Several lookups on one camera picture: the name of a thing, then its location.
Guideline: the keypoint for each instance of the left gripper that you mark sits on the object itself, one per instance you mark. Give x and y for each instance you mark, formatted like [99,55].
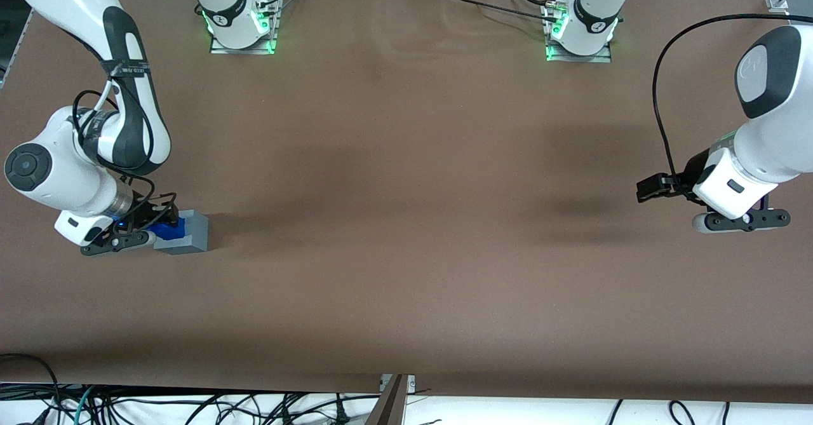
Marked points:
[694,169]

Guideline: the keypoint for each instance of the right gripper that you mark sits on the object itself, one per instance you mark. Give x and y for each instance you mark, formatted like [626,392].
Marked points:
[147,213]

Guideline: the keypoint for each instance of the blue plastic insert part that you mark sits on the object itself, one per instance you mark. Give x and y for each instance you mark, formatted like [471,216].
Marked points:
[171,228]

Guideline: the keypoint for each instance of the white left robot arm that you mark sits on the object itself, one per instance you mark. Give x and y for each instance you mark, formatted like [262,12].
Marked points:
[775,133]

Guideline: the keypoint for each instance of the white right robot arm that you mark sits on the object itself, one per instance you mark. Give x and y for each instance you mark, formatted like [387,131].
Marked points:
[63,6]

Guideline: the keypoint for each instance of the gray square base block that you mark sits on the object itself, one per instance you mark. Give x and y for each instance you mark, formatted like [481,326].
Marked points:
[194,234]

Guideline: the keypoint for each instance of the aluminium side profile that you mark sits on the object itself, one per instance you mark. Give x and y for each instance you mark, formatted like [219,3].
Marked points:
[16,44]

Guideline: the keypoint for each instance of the brown table cover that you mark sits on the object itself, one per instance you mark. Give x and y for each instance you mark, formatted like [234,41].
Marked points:
[406,222]

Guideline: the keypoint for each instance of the metal table corner bracket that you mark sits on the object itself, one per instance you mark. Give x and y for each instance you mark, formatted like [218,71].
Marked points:
[776,0]

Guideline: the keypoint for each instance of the aluminium table edge bracket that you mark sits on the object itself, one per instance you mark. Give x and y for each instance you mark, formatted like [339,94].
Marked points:
[390,406]

